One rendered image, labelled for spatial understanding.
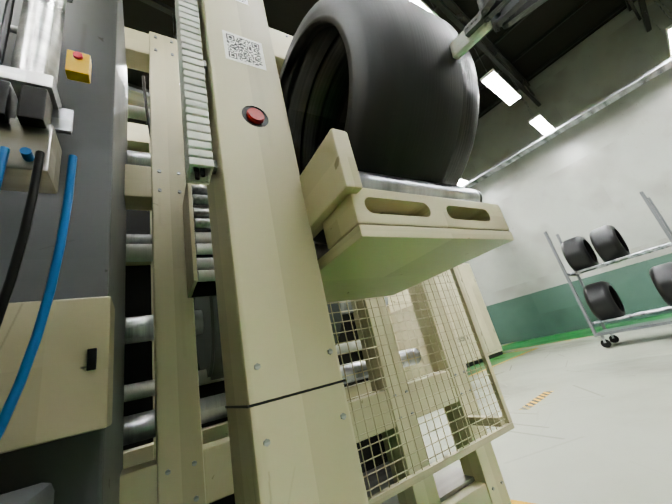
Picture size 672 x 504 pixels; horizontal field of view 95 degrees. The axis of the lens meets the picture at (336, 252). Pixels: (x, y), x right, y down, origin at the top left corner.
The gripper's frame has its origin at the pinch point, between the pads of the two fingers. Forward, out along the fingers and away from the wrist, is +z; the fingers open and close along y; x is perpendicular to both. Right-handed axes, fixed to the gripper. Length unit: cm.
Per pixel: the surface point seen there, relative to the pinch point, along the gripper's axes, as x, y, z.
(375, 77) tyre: 7.0, 16.2, 8.1
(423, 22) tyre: -4.0, 6.5, 3.7
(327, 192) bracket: 26.5, 26.2, 12.1
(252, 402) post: 52, 38, 16
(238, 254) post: 34, 38, 18
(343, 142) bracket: 20.5, 24.7, 8.4
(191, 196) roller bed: 6, 38, 61
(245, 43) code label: -9.2, 31.8, 24.1
